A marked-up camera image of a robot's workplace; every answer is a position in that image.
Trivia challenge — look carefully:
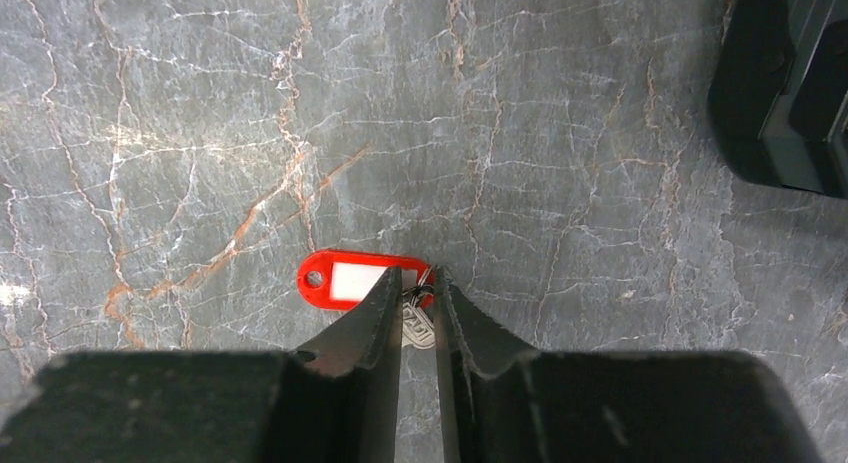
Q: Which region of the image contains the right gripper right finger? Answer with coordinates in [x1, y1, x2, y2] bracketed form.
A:
[433, 269, 820, 462]

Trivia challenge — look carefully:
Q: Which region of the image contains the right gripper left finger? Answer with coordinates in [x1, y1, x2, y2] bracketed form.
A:
[1, 267, 402, 462]

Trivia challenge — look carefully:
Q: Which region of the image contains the red key tag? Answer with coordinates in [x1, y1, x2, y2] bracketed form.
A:
[296, 249, 435, 350]

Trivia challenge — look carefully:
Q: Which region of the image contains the black poker chip case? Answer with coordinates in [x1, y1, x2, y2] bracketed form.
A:
[707, 0, 847, 199]

